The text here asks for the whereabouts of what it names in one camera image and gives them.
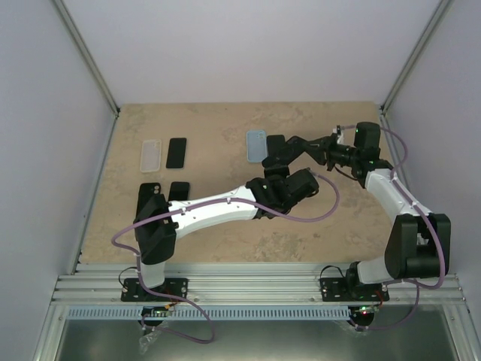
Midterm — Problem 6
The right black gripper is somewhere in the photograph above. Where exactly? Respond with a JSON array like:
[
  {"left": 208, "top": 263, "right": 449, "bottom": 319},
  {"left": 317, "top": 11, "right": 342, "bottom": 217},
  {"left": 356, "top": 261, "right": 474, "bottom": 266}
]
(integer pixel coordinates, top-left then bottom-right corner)
[{"left": 302, "top": 133, "right": 360, "bottom": 171}]

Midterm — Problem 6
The black smartphone from blue case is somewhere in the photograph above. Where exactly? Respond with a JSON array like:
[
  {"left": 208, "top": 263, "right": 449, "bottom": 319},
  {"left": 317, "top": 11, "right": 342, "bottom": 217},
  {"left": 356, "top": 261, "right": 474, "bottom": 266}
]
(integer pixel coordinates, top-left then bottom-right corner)
[{"left": 266, "top": 135, "right": 286, "bottom": 156}]

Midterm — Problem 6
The light blue cased phone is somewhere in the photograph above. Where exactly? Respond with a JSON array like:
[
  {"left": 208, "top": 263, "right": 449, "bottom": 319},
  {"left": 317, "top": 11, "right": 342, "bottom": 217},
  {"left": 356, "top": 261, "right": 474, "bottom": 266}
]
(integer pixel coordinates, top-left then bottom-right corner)
[{"left": 246, "top": 130, "right": 268, "bottom": 163}]

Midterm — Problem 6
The silver smartphone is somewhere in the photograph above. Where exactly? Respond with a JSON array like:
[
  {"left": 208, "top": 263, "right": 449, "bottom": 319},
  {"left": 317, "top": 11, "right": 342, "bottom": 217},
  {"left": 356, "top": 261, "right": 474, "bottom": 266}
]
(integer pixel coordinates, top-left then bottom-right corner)
[{"left": 166, "top": 138, "right": 187, "bottom": 169}]

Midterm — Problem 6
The dark teal smartphone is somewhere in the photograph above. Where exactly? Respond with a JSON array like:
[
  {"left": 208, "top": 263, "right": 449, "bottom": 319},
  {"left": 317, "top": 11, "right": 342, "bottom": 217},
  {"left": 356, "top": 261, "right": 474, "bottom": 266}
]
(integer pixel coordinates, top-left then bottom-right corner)
[{"left": 168, "top": 181, "right": 190, "bottom": 202}]

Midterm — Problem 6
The beige phone case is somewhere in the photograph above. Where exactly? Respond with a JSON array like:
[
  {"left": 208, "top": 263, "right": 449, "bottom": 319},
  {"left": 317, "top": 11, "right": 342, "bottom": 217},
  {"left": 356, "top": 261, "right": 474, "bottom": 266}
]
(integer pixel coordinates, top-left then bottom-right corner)
[{"left": 140, "top": 139, "right": 162, "bottom": 173}]

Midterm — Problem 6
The black cased phone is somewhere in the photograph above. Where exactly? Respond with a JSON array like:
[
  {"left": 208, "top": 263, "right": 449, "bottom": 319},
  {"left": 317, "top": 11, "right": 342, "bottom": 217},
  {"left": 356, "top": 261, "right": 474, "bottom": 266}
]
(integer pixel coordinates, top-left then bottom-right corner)
[{"left": 135, "top": 183, "right": 161, "bottom": 222}]

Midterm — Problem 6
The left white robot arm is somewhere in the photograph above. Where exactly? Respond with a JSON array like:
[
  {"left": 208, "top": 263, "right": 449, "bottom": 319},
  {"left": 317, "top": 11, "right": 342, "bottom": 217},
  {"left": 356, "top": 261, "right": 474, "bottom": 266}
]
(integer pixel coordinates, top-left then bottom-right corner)
[{"left": 135, "top": 136, "right": 319, "bottom": 300}]

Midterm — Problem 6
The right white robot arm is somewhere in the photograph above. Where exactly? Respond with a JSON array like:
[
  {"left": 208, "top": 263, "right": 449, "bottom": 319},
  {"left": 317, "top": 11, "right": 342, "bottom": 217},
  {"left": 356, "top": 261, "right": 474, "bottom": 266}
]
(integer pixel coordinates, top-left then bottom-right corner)
[{"left": 301, "top": 122, "right": 451, "bottom": 300}]

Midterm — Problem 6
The right circuit board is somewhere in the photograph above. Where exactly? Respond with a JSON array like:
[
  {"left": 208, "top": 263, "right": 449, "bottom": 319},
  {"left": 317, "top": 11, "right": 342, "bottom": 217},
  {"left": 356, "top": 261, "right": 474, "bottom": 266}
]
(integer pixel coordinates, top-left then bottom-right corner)
[{"left": 357, "top": 304, "right": 380, "bottom": 315}]

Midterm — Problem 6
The circuit board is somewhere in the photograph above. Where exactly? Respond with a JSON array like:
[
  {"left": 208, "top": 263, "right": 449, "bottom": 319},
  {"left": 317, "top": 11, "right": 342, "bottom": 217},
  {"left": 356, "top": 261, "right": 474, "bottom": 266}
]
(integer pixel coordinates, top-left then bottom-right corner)
[
  {"left": 357, "top": 304, "right": 380, "bottom": 315},
  {"left": 141, "top": 304, "right": 175, "bottom": 318}
]

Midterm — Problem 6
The left circuit board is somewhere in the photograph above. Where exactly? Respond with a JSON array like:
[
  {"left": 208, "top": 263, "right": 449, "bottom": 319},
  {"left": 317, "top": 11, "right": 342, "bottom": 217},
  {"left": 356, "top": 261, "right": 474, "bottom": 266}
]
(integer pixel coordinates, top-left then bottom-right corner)
[{"left": 141, "top": 304, "right": 175, "bottom": 318}]

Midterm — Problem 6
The clear plastic bag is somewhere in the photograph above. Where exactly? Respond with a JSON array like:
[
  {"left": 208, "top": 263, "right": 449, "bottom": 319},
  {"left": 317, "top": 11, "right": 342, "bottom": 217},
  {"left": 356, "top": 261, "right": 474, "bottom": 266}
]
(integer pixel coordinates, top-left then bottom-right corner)
[{"left": 138, "top": 329, "right": 160, "bottom": 355}]

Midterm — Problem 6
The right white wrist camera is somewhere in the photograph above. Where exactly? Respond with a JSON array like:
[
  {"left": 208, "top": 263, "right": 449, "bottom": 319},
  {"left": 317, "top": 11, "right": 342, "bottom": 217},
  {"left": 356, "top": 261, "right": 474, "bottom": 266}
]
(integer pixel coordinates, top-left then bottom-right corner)
[{"left": 333, "top": 126, "right": 344, "bottom": 144}]

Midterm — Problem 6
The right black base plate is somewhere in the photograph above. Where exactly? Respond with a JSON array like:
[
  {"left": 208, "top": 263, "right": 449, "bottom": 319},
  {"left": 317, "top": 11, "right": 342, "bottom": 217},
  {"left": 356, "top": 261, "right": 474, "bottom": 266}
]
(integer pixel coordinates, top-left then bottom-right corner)
[{"left": 319, "top": 277, "right": 390, "bottom": 302}]

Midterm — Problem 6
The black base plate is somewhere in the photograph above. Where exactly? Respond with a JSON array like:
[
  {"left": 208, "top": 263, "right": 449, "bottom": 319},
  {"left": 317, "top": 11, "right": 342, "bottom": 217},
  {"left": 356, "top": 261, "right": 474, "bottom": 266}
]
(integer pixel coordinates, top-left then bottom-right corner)
[
  {"left": 120, "top": 278, "right": 189, "bottom": 303},
  {"left": 319, "top": 277, "right": 390, "bottom": 302}
]

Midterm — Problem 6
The right aluminium corner post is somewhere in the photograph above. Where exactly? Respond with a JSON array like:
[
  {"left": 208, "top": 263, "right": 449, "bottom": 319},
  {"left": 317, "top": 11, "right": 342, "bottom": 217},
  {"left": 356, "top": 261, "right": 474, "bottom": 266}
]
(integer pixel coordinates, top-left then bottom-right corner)
[{"left": 379, "top": 0, "right": 454, "bottom": 117}]

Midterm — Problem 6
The aluminium corner post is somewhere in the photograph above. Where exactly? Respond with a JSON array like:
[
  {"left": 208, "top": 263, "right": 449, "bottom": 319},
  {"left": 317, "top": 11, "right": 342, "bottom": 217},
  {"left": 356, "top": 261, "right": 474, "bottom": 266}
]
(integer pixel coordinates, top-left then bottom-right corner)
[
  {"left": 50, "top": 0, "right": 119, "bottom": 117},
  {"left": 379, "top": 0, "right": 454, "bottom": 117}
]

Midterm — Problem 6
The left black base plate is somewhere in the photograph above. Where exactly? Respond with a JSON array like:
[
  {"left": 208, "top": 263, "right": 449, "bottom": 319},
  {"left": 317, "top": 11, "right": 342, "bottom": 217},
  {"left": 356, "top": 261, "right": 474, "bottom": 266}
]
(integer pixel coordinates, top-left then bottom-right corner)
[{"left": 120, "top": 278, "right": 189, "bottom": 303}]

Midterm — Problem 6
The aluminium rail frame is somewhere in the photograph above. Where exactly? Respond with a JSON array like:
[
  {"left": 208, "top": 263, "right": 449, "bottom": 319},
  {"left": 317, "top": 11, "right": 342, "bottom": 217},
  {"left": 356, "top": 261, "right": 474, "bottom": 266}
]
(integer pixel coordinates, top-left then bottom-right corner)
[{"left": 34, "top": 262, "right": 480, "bottom": 360}]

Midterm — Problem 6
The left aluminium corner post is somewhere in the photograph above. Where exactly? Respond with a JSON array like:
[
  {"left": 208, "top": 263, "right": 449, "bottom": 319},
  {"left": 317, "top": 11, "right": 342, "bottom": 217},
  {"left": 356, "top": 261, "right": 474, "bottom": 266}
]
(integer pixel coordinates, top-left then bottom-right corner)
[{"left": 50, "top": 0, "right": 119, "bottom": 117}]

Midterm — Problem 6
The blue slotted cable duct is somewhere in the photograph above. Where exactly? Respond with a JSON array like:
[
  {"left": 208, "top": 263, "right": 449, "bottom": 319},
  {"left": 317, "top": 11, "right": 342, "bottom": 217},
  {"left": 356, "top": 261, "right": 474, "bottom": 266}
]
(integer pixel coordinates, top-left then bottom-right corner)
[{"left": 66, "top": 305, "right": 350, "bottom": 321}]

